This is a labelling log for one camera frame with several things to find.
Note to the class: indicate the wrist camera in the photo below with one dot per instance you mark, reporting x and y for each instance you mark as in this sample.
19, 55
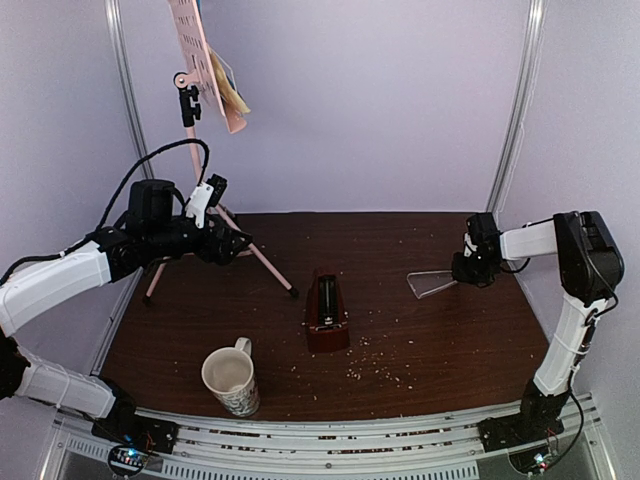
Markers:
207, 194
472, 248

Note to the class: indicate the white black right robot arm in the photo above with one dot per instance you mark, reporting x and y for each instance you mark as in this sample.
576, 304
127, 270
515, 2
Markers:
590, 268

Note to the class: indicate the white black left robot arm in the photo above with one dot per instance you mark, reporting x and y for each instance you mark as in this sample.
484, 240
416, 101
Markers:
159, 225

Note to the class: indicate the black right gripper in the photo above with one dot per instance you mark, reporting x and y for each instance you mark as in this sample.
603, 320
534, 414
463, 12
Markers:
463, 270

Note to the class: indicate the right round circuit board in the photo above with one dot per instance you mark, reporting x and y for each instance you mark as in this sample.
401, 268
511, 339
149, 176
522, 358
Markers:
532, 461

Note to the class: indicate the left aluminium corner post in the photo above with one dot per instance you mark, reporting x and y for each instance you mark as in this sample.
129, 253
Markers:
117, 36

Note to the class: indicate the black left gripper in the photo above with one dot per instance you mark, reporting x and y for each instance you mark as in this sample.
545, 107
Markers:
222, 255

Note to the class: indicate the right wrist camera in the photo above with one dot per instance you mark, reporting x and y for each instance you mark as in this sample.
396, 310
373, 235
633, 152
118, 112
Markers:
472, 248

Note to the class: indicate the right aluminium corner post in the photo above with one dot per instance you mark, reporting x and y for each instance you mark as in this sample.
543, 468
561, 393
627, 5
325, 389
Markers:
523, 95

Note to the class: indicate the white patterned ceramic mug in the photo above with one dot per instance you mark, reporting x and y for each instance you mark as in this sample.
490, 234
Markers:
229, 374

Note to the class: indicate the left round circuit board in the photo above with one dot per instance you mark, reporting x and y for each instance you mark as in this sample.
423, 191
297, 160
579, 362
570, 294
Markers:
126, 461

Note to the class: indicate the yellow blue music booklet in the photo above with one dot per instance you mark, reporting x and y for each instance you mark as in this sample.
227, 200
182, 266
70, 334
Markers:
218, 79

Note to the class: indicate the round circuit board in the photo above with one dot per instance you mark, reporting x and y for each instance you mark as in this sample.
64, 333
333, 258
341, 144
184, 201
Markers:
532, 461
126, 461

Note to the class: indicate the clear plastic metronome cover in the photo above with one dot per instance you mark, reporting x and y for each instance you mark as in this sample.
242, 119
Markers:
426, 283

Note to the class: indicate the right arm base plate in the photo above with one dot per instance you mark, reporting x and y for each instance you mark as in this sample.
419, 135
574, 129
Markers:
514, 430

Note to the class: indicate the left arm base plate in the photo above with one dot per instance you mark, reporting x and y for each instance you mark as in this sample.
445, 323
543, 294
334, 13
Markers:
147, 435

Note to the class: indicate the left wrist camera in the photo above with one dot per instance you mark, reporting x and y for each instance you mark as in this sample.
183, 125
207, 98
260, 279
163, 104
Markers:
207, 194

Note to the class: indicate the aluminium corner post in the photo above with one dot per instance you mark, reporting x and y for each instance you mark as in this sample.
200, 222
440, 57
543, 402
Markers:
523, 95
117, 36

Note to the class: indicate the dark red wooden metronome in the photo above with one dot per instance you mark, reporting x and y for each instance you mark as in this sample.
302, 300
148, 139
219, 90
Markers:
326, 321

